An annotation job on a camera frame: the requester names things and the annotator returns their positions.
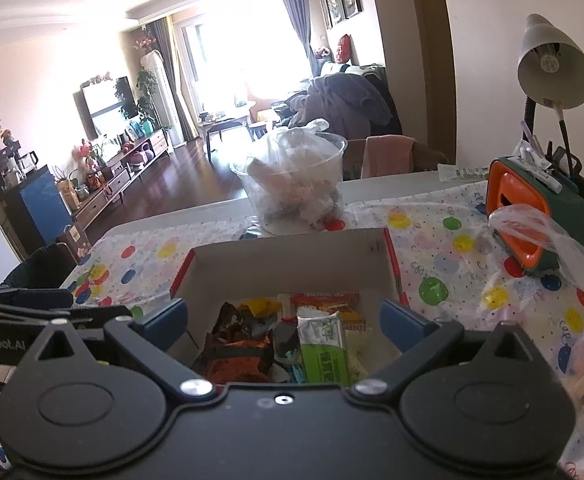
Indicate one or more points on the blue fronted dark cabinet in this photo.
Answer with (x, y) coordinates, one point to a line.
(39, 210)

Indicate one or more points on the pink flower bunch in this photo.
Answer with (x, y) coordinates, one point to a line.
(144, 41)

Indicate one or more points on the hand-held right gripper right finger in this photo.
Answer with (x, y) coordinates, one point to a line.
(400, 322)

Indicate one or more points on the spotted tablecloth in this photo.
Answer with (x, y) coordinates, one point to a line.
(451, 270)

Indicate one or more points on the small stool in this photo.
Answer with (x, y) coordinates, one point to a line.
(259, 129)

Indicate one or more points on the coffee table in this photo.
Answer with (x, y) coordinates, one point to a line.
(224, 127)

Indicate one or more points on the black coffee machine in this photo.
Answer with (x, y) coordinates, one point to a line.
(14, 167)

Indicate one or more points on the orange black snack packet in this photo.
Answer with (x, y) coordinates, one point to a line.
(232, 360)

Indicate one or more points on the green potted plant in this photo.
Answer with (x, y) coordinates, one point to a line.
(147, 95)

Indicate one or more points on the sofa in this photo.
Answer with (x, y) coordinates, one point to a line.
(292, 110)

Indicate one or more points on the white pen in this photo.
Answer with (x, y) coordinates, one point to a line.
(539, 170)

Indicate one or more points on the grey clothes pile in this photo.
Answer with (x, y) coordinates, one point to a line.
(347, 100)

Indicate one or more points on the orange green pen holder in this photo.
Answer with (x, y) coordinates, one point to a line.
(521, 210)

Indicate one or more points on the black chair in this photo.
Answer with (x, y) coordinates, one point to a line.
(42, 267)

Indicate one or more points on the black pen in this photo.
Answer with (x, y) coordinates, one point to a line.
(565, 145)

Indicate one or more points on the red cardboard box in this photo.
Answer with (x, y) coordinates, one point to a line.
(292, 260)

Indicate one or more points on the pink cloth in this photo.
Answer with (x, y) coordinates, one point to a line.
(389, 157)

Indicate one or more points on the white tube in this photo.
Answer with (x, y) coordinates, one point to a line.
(461, 171)

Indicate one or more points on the brown dining chair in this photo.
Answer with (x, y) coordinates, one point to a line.
(429, 157)

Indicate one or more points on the clear plastic tub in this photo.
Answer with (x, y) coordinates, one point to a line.
(272, 200)

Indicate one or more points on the green snack packet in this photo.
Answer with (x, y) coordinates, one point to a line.
(324, 355)

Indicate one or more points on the grey curtain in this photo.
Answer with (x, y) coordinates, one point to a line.
(174, 80)
(299, 25)

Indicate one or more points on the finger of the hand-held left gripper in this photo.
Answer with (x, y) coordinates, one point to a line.
(104, 315)

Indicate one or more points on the clear plastic bag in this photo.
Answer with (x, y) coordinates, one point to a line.
(566, 260)

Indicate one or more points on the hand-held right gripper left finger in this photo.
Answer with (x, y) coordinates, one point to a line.
(164, 320)

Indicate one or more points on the red snack packet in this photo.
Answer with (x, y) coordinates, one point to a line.
(322, 302)

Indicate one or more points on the grey desk lamp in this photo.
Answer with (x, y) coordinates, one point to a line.
(554, 65)

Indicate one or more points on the wooden TV cabinet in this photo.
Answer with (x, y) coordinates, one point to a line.
(122, 175)

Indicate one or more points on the white standing air conditioner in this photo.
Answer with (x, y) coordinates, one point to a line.
(162, 95)

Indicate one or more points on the white plastic bag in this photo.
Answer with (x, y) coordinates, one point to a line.
(297, 145)

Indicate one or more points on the red cushion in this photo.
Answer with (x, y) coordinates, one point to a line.
(343, 49)

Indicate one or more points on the television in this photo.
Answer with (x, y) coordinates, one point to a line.
(107, 107)

